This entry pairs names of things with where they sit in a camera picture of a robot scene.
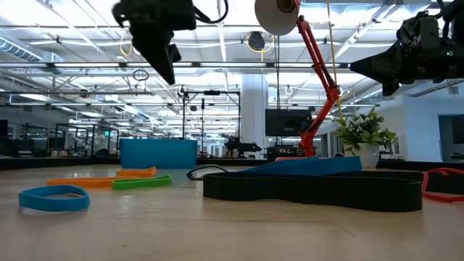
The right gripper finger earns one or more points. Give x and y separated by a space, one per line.
384 67
390 88

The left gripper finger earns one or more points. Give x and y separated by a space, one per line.
156 54
174 52

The large blue rubber band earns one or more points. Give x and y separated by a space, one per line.
319 166

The orange rubber band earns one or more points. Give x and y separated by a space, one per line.
137 172
83 182

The red rubber band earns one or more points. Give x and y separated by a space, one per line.
442 197

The thin black rubber band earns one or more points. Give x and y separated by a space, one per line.
188 175

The green rubber band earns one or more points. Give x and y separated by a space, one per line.
141 183

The small blue rubber band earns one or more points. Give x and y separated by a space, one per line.
54 204

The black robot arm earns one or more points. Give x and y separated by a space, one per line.
243 146

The teal plastic bin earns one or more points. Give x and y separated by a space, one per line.
159 154

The green plant in white pot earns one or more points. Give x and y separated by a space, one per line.
362 134

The red desk lamp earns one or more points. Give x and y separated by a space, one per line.
319 61

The black monitor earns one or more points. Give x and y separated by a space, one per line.
288 123

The black perforated case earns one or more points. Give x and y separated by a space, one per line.
286 152

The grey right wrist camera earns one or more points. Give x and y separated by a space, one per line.
429 32

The black camera stand frame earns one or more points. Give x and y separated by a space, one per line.
211 93

